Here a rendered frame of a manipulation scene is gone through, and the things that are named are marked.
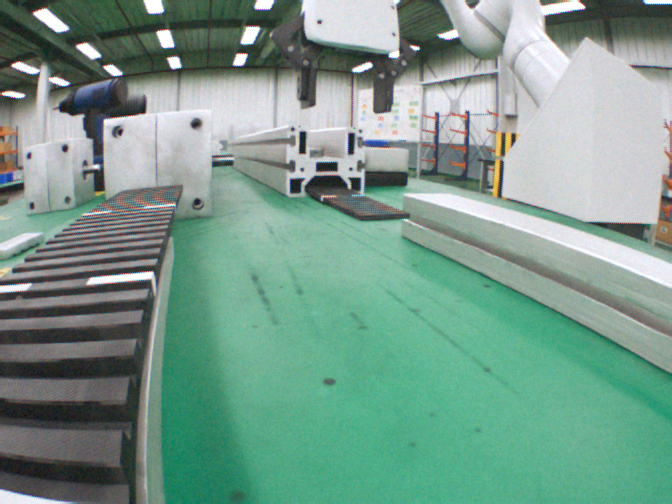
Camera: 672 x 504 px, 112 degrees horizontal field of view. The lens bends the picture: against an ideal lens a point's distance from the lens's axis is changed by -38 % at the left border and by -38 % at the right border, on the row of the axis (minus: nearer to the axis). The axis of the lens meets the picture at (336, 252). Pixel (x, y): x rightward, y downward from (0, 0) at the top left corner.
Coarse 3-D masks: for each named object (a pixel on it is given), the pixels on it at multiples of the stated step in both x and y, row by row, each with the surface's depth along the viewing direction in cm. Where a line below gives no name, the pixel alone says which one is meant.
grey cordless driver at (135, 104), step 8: (128, 96) 70; (136, 96) 71; (144, 96) 72; (128, 104) 69; (136, 104) 71; (144, 104) 72; (112, 112) 68; (120, 112) 69; (128, 112) 71; (136, 112) 72; (144, 112) 74
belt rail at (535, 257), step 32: (416, 224) 23; (448, 224) 20; (480, 224) 17; (512, 224) 15; (544, 224) 16; (448, 256) 20; (480, 256) 18; (512, 256) 16; (544, 256) 14; (576, 256) 12; (608, 256) 11; (640, 256) 11; (512, 288) 16; (544, 288) 14; (576, 288) 13; (608, 288) 10; (640, 288) 9; (576, 320) 12; (608, 320) 10; (640, 320) 9; (640, 352) 9
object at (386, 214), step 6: (384, 210) 32; (390, 210) 32; (396, 210) 32; (402, 210) 32; (354, 216) 30; (360, 216) 29; (366, 216) 30; (372, 216) 30; (378, 216) 30; (384, 216) 30; (390, 216) 30; (396, 216) 31; (402, 216) 31; (408, 216) 31
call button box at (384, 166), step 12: (372, 156) 53; (384, 156) 53; (396, 156) 54; (360, 168) 54; (372, 168) 53; (384, 168) 54; (396, 168) 55; (372, 180) 54; (384, 180) 55; (396, 180) 55
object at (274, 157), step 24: (240, 144) 87; (264, 144) 57; (288, 144) 43; (312, 144) 53; (336, 144) 45; (240, 168) 80; (264, 168) 53; (288, 168) 44; (312, 168) 42; (336, 168) 43; (288, 192) 41; (360, 192) 45
